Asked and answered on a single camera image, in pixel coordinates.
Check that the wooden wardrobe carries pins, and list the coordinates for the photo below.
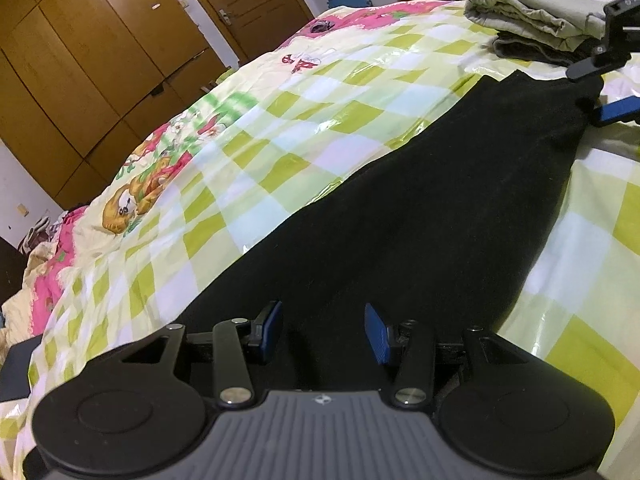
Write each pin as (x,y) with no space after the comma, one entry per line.
(85,60)

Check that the wooden door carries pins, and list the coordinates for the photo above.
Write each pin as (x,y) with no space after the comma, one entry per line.
(245,5)

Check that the beige folded cloth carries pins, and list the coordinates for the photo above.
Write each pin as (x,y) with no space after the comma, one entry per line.
(530,5)

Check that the green checked plastic sheet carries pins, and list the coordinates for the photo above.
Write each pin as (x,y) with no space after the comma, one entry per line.
(300,125)

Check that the wall socket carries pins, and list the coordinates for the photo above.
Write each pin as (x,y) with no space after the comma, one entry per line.
(21,208)

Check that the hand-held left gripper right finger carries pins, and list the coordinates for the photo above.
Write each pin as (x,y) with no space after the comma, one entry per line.
(377,332)

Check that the striped cloth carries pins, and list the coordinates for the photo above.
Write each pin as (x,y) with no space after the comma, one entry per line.
(34,232)

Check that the small dark object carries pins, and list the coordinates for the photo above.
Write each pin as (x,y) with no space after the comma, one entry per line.
(320,25)

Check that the dark wooden headboard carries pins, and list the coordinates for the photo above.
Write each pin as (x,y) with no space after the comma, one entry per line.
(9,270)

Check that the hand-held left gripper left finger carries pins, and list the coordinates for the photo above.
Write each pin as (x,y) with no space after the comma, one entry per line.
(270,330)

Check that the cartoon printed quilt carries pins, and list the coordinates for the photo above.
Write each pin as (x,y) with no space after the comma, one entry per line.
(127,205)

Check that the black pants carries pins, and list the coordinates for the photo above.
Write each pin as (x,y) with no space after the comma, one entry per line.
(400,210)

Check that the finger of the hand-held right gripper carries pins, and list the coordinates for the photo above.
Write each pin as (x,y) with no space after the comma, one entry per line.
(617,114)
(607,55)

